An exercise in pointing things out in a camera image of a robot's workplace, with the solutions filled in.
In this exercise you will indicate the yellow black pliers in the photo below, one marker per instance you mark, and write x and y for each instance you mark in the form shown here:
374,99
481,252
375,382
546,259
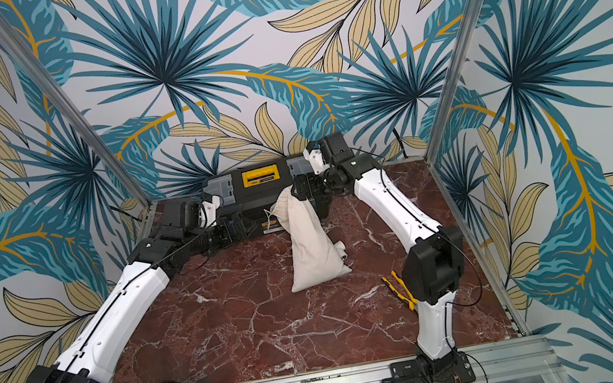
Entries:
400,289

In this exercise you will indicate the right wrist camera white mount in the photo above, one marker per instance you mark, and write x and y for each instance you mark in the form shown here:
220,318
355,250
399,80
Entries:
313,155

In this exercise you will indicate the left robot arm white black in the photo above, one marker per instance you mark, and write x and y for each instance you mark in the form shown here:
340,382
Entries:
187,227

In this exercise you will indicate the left aluminium corner post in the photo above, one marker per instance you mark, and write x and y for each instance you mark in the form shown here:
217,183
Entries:
15,46

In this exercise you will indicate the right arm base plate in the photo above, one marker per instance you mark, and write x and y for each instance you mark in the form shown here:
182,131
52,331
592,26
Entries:
453,368

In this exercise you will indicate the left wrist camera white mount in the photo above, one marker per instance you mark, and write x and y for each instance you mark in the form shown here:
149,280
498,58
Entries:
208,212

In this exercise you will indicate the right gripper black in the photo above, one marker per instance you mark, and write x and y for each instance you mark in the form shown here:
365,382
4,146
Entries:
302,189

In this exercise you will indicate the cream cloth soil bag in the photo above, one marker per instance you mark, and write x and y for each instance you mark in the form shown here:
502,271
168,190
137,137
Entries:
316,258

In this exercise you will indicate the aluminium corner post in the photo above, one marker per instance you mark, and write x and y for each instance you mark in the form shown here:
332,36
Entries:
468,23
15,46

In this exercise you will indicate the right aluminium corner post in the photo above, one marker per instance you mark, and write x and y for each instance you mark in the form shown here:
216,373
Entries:
468,23

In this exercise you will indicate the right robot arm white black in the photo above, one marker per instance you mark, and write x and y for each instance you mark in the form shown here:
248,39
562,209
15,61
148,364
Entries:
435,262

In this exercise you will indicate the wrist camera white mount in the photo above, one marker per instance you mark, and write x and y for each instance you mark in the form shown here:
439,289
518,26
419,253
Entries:
208,212
313,155

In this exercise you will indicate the black yellow toolbox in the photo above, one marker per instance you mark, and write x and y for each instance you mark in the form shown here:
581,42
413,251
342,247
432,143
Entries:
252,191

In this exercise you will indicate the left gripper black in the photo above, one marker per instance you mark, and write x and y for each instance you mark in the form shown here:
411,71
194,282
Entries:
229,237

